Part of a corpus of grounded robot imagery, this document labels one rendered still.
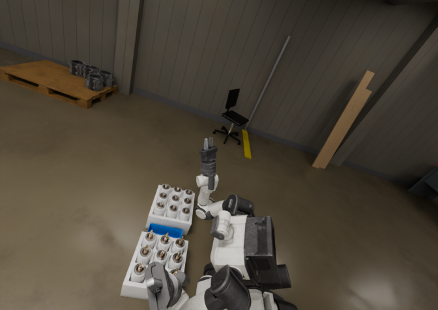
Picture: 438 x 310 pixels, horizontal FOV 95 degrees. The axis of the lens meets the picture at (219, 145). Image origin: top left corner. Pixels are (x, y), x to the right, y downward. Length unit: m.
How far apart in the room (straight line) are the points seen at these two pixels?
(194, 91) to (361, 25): 3.04
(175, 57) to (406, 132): 4.98
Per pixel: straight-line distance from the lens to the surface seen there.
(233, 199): 1.16
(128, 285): 1.71
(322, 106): 4.60
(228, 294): 0.94
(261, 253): 0.98
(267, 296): 1.82
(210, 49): 3.97
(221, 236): 0.96
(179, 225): 2.02
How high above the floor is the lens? 1.77
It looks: 30 degrees down
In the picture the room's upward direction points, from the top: 23 degrees clockwise
